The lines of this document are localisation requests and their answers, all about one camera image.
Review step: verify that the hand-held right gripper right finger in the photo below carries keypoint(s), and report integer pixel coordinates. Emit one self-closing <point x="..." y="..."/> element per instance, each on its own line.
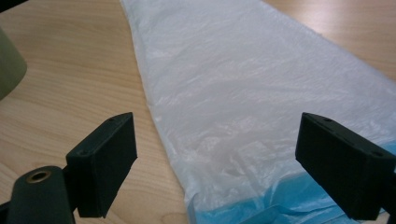
<point x="339" y="168"/>

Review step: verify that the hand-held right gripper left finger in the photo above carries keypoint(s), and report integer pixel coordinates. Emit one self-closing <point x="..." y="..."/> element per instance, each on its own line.
<point x="99" y="161"/>

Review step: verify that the green plastic bin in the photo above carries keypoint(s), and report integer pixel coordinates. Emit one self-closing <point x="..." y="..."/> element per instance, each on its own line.
<point x="9" y="68"/>

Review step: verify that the translucent white plastic bag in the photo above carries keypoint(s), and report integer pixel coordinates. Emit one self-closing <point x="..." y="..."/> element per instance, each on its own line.
<point x="233" y="77"/>

